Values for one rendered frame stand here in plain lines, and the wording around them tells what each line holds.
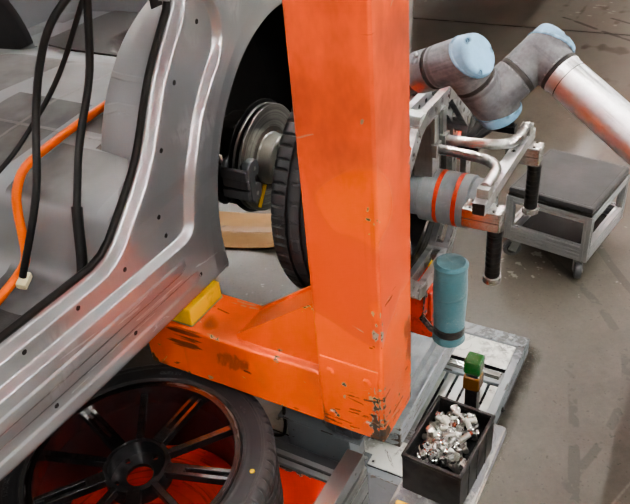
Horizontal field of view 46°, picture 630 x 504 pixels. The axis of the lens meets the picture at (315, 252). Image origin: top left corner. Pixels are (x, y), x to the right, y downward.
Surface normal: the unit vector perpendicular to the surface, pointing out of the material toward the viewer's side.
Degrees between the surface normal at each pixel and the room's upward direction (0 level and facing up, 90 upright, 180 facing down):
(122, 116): 60
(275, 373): 90
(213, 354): 90
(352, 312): 90
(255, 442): 0
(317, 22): 90
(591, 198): 0
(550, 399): 0
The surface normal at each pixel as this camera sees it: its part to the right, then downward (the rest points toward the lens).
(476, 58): 0.58, -0.11
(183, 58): 0.87, 0.22
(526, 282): -0.07, -0.82
